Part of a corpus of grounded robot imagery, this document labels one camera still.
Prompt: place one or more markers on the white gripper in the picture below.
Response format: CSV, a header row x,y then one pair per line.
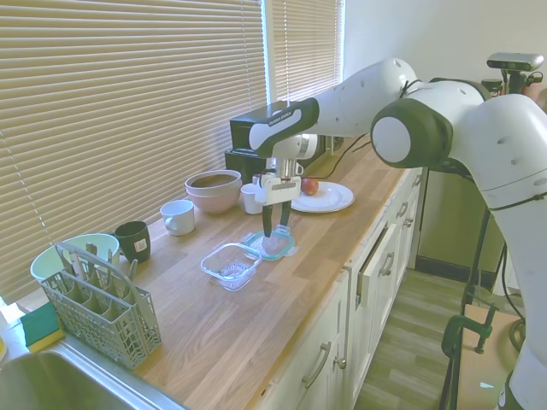
x,y
278,190

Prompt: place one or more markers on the clear lid with teal seal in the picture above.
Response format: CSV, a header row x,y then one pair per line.
x,y
283,246

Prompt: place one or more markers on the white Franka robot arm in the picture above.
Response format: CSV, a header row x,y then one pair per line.
x,y
491,149

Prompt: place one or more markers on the clear glass food container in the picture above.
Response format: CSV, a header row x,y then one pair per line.
x,y
231,269

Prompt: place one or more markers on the tall white mug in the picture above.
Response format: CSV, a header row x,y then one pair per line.
x,y
250,200

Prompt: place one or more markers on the red apple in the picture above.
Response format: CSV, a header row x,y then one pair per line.
x,y
310,186

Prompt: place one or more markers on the white plate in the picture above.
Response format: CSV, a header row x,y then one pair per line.
x,y
333,198

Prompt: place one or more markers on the pink bowl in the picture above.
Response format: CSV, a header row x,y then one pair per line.
x,y
213,204

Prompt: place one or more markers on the wide white mug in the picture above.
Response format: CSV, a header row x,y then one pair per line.
x,y
181,218

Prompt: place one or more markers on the white base cabinet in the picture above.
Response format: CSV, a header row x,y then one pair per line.
x,y
376,299

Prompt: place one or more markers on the black cup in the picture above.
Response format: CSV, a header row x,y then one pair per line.
x,y
132,239

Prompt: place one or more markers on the steel cutlery piece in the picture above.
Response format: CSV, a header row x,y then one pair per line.
x,y
92,252
112,258
133,269

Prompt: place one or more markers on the metal cabinet knob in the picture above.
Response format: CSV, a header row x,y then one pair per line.
x,y
342,363

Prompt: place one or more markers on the stainless steel dishwasher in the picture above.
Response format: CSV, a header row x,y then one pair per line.
x,y
444,222

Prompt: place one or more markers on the narrow beige window blind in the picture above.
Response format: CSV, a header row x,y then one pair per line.
x,y
307,51

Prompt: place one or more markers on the wide beige window blind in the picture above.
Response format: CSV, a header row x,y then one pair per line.
x,y
128,107

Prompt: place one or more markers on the grey plastic cutlery basket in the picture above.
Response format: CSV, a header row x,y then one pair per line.
x,y
107,333

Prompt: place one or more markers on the green clamp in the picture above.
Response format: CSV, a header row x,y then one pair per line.
x,y
453,333

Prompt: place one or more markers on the mint green bowl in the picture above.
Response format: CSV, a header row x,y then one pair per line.
x,y
47,267

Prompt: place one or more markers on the yellow and green sponge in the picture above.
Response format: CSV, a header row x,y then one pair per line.
x,y
40,326

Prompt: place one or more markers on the wooden base board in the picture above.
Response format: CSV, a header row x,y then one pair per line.
x,y
491,376

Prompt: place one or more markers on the stainless steel sink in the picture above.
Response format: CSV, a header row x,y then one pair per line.
x,y
64,384

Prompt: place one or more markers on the black camera tripod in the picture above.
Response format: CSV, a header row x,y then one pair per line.
x,y
468,294

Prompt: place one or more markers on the grey stereo camera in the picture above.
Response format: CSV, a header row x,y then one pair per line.
x,y
515,60

